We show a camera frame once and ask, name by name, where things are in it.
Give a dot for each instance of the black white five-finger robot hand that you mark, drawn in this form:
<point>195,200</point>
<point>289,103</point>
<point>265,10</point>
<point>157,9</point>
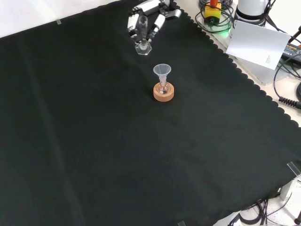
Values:
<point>150,7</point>

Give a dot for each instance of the clear glass graduated cylinder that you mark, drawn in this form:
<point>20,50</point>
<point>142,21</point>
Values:
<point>143,46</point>

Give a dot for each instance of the clear glass round-bottom flask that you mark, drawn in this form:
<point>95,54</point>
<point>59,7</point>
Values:
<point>163,87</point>

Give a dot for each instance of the yellow stop button box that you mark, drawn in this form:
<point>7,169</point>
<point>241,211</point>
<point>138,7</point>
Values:
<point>212,14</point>

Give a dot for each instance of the clear plastic funnel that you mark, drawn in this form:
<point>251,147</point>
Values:
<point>162,70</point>

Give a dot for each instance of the clear tape strip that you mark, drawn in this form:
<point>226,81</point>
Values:
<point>294,168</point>
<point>181,223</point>
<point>58,22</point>

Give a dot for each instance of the pale white board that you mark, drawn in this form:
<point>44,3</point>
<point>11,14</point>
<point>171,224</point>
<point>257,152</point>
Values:
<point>257,43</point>

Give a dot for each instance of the black bench cloth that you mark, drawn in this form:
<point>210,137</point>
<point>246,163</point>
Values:
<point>117,131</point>

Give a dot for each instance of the black power adapter yellow label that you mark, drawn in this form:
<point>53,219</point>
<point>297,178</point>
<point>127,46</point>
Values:
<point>292,50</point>

